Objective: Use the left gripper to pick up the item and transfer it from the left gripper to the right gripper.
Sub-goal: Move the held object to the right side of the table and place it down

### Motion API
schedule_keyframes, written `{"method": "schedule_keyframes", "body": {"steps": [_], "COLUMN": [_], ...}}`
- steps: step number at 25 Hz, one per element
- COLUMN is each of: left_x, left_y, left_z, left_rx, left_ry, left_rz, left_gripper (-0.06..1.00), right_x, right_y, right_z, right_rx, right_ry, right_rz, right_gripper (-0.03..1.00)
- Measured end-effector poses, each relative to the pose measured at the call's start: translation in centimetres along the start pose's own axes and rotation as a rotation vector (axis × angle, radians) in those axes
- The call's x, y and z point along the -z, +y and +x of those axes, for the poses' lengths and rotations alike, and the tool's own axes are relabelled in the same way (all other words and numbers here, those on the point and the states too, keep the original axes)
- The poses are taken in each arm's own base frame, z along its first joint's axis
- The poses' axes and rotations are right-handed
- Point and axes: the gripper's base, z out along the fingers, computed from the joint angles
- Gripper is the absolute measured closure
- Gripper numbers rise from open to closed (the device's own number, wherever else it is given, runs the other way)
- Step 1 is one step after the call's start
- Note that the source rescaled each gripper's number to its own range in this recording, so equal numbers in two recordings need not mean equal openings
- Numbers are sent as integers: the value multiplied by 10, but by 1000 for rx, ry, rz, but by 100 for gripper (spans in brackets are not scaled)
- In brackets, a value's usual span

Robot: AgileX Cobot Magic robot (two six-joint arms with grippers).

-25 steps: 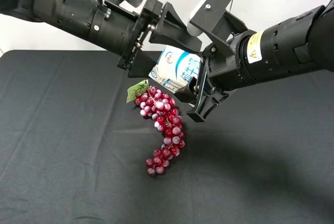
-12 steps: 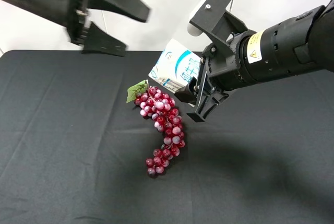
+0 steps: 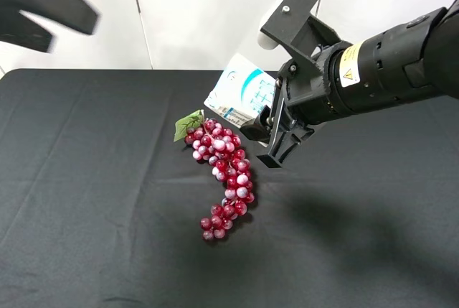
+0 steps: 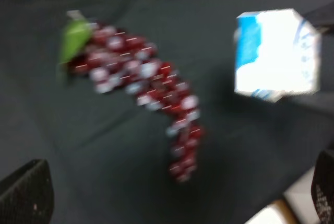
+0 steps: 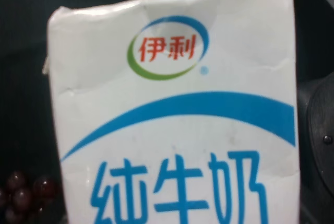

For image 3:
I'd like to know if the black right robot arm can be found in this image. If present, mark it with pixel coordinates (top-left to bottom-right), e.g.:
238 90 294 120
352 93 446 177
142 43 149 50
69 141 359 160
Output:
241 4 458 168

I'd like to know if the red artificial grape bunch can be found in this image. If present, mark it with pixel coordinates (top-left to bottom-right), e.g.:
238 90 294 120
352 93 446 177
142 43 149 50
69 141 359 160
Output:
174 110 255 241

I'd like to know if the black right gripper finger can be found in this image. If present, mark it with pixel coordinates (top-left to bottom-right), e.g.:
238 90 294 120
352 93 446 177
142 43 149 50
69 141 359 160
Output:
257 98 316 169
240 106 274 143

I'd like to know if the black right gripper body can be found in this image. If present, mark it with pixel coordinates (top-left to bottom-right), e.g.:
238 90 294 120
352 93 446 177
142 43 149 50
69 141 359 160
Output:
274 44 344 136

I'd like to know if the white blue milk carton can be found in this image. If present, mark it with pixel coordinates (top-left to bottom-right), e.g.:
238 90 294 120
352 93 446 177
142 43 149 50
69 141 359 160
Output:
204 53 275 128

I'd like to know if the black tablecloth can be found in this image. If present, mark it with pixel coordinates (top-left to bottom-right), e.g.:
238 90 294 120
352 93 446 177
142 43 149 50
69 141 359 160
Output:
1 69 458 307

